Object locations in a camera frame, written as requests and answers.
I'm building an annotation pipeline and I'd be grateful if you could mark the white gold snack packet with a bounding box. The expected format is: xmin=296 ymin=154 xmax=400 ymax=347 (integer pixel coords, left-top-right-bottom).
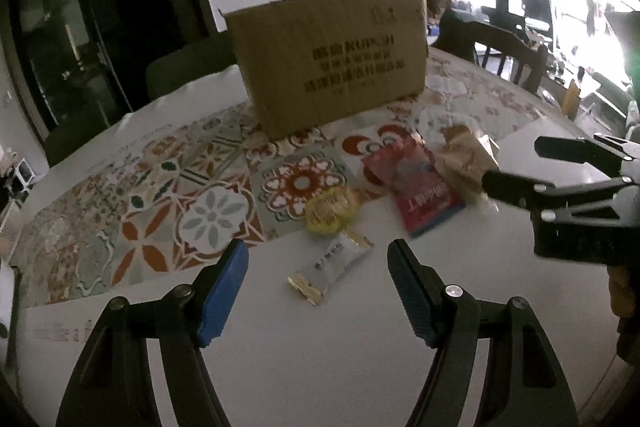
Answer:
xmin=288 ymin=229 xmax=374 ymax=306

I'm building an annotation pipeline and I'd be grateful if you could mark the rose gold foil snack bag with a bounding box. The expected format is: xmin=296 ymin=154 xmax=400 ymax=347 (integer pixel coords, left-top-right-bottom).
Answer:
xmin=433 ymin=124 xmax=500 ymax=205

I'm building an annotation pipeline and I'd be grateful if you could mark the red snack packet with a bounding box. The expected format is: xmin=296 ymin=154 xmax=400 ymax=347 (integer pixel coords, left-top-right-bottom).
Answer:
xmin=362 ymin=133 xmax=465 ymax=237

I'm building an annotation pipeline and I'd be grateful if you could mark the dark wooden chair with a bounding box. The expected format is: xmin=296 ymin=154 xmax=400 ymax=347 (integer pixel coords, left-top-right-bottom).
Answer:
xmin=434 ymin=9 xmax=549 ymax=94

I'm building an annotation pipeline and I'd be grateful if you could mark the yellow snack packet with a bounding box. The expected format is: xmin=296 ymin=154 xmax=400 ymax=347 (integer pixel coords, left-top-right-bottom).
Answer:
xmin=305 ymin=186 xmax=361 ymax=234

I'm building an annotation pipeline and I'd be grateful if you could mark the patterned floral table mat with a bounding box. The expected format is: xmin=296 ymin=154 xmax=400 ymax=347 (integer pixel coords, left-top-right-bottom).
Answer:
xmin=11 ymin=50 xmax=555 ymax=307

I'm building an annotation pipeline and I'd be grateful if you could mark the brown cardboard box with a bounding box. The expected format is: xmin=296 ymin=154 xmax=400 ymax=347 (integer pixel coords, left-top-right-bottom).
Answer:
xmin=224 ymin=0 xmax=428 ymax=140

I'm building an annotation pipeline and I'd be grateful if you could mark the dark upholstered chair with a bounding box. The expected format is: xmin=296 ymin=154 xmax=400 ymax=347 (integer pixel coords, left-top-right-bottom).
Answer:
xmin=145 ymin=31 xmax=236 ymax=98

